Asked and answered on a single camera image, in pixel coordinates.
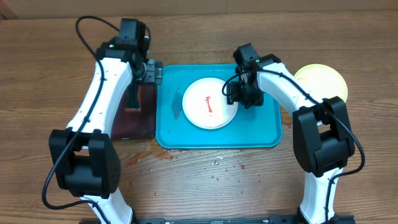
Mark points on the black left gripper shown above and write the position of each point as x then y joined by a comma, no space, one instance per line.
155,72

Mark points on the teal serving tray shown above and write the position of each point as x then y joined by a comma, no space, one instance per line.
258,126

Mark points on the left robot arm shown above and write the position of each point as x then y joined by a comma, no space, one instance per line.
85,162

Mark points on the white plate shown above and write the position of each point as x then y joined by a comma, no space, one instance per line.
205,106

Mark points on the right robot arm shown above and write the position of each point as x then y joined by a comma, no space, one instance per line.
322,137

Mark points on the black rectangular tray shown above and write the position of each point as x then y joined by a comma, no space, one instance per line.
133,123

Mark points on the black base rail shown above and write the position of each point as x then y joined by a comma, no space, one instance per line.
273,219

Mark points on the yellow green plate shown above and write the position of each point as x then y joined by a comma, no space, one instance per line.
323,80

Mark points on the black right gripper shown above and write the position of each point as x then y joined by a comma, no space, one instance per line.
238,96

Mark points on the green and orange sponge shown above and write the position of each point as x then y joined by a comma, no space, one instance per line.
132,96

